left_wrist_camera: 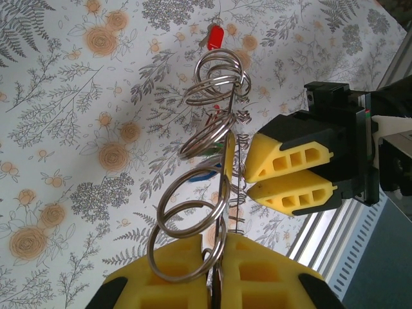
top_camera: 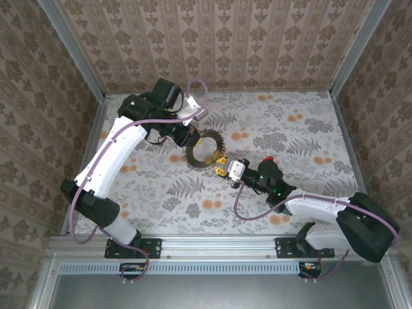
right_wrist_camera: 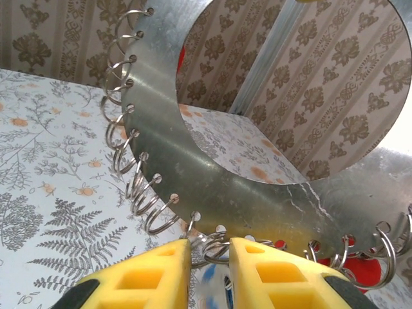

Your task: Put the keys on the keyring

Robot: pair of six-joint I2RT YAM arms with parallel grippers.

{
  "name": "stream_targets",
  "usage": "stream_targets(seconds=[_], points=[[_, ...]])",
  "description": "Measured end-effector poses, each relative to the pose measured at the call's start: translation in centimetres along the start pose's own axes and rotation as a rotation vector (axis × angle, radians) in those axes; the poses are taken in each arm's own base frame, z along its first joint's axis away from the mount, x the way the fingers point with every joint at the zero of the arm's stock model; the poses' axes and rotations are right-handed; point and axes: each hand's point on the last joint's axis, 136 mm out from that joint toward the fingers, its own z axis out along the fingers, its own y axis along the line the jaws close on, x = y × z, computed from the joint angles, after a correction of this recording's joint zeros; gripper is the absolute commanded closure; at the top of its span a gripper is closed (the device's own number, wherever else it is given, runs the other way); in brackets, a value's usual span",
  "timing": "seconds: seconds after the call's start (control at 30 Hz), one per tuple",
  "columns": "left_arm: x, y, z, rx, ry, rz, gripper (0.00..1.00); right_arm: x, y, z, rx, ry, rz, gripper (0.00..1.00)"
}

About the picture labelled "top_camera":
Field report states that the floral table cover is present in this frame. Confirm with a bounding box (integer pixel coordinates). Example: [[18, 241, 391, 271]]
[[69, 92, 374, 236]]

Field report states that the grey sheet metal panel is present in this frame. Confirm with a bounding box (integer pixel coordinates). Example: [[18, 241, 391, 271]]
[[28, 254, 412, 309]]

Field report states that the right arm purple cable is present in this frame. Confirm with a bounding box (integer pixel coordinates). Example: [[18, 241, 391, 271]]
[[233, 183, 402, 284]]

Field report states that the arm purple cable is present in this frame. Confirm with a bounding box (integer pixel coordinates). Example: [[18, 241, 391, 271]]
[[233, 183, 402, 284], [69, 79, 209, 285]]

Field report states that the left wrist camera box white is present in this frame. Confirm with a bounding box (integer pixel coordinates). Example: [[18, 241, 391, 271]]
[[178, 95, 209, 127]]

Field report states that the aluminium table edge rail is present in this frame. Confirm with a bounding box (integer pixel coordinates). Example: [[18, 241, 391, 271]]
[[330, 93, 382, 235], [60, 95, 112, 236]]

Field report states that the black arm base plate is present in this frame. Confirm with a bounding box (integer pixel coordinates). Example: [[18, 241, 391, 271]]
[[275, 237, 336, 260], [104, 237, 162, 260]]

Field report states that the wide aluminium base rail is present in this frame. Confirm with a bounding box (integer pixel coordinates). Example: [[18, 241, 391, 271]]
[[48, 234, 393, 259]]

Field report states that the thin aluminium edge rail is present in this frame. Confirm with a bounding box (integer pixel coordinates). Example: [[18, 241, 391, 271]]
[[106, 90, 332, 97]]

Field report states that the aluminium frame post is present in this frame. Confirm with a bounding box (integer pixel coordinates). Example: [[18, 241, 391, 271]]
[[37, 0, 107, 101], [328, 0, 394, 97]]

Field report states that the grey slotted cable duct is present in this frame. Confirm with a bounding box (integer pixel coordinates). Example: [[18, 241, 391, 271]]
[[59, 261, 323, 276]]

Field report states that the black cable connector bracket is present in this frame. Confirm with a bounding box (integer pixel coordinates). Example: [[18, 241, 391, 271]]
[[297, 262, 323, 279], [119, 262, 146, 280]]

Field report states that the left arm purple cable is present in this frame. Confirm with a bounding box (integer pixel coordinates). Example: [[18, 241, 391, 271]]
[[69, 79, 209, 285]]

